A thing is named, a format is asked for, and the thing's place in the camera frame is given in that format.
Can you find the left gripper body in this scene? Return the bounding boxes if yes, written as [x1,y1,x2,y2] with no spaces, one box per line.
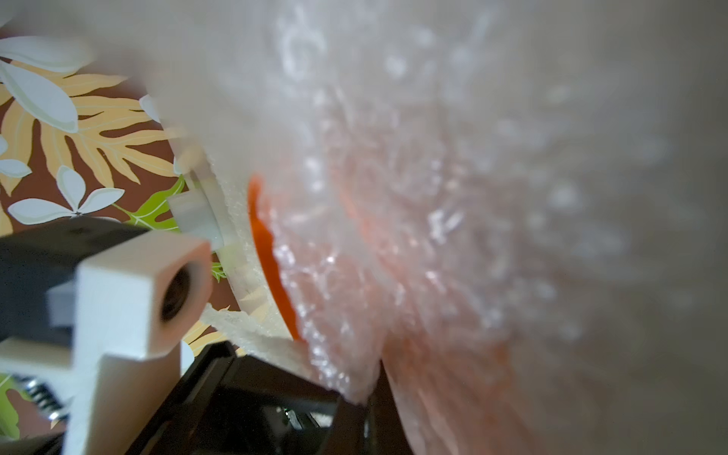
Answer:
[0,215,342,455]

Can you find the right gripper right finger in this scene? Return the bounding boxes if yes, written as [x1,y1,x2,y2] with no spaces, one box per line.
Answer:
[366,365,413,455]

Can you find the orange plate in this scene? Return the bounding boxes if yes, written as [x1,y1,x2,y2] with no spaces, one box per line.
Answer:
[248,176,301,341]

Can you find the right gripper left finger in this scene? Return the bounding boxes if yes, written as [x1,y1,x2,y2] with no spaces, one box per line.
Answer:
[326,398,367,455]

